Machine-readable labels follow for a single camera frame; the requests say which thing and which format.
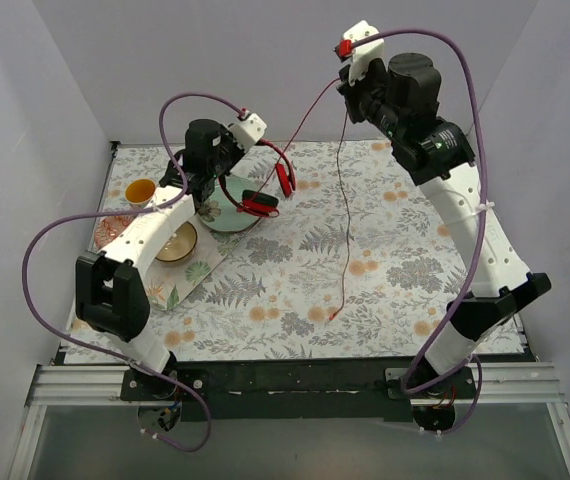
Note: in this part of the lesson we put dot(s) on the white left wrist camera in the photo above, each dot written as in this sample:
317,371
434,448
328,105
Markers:
248,132

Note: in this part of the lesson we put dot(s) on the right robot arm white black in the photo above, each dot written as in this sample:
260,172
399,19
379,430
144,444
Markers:
400,98

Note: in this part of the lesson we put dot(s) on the aluminium frame rail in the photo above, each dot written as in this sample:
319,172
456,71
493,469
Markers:
83,385

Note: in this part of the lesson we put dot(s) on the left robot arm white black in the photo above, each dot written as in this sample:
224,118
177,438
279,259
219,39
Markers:
110,294

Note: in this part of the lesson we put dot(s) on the green flower plate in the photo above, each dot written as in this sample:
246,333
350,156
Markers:
218,214

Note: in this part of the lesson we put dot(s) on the red patterned small bowl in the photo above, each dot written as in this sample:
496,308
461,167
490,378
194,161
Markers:
109,228

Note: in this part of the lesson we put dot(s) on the red black headphones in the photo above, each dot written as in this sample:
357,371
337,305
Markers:
256,203

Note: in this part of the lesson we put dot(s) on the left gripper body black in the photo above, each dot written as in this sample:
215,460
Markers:
197,185

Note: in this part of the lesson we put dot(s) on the beige bowl dark rim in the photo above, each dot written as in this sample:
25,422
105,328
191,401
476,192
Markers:
180,245

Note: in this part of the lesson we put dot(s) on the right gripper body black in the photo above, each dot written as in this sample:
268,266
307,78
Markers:
353,100

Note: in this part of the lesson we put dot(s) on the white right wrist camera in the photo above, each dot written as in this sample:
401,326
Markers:
358,49

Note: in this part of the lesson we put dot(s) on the white mug yellow inside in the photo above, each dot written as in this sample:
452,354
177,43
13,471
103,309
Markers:
139,192

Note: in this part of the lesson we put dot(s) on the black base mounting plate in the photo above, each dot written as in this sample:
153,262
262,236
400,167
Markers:
300,389

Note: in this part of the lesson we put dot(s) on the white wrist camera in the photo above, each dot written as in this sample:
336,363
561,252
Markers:
248,132
358,49

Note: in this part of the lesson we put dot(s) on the floral tablecloth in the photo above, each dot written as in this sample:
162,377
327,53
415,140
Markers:
357,263

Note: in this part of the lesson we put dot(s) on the floral white serving tray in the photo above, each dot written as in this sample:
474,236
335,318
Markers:
167,284

